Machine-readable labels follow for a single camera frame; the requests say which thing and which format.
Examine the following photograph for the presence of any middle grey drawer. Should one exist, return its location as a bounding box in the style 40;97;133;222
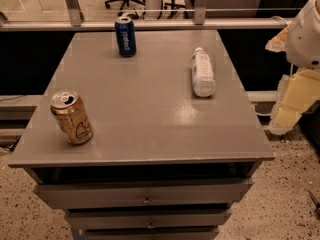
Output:
66;207;231;230

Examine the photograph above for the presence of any black stand base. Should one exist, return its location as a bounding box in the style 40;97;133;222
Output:
164;0;184;10

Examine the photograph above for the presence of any clear plastic water bottle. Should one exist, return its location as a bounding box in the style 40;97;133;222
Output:
191;47;216;98

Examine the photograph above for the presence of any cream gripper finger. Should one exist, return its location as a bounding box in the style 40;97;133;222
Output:
269;68;320;135
265;27;288;52

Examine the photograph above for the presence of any white cable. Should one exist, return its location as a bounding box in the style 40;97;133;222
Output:
253;104;273;118

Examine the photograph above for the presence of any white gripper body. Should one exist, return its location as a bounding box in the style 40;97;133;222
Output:
286;0;320;69

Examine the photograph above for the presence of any blue Pepsi can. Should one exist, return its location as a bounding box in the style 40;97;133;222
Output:
115;16;136;57

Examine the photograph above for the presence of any metal window rail frame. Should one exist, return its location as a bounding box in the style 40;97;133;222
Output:
0;0;307;32

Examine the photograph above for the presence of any grey drawer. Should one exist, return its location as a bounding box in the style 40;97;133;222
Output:
66;207;231;230
34;178;253;209
84;227;219;240

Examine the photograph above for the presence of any grey drawer cabinet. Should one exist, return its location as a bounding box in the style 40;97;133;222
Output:
7;29;276;240

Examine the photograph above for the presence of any bottom grey drawer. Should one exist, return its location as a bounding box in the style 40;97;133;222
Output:
84;227;219;240

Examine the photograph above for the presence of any top grey drawer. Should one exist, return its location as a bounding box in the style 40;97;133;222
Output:
34;178;253;209

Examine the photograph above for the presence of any gold LaCroix can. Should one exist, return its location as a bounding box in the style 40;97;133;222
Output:
50;89;93;145

